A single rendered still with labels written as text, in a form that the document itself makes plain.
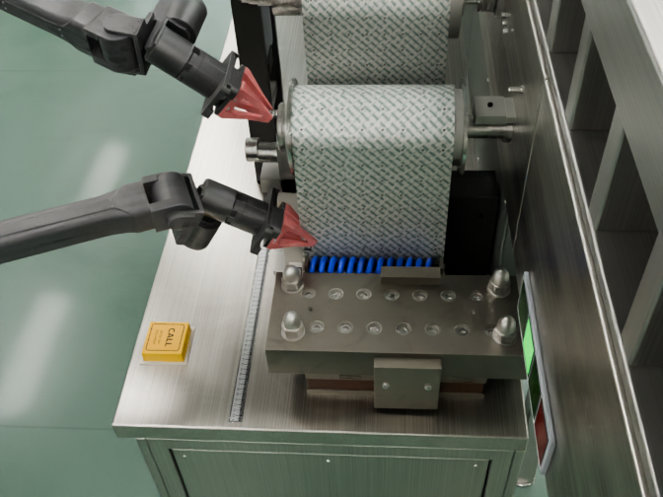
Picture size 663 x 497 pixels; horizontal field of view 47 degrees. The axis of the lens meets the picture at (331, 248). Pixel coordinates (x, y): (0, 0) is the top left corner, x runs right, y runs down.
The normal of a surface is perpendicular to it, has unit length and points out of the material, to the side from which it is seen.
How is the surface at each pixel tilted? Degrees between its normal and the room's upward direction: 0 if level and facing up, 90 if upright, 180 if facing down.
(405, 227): 90
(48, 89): 0
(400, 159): 90
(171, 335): 0
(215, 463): 90
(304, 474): 90
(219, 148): 0
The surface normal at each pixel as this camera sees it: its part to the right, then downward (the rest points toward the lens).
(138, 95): -0.04, -0.69
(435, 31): -0.06, 0.74
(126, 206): 0.07, -0.52
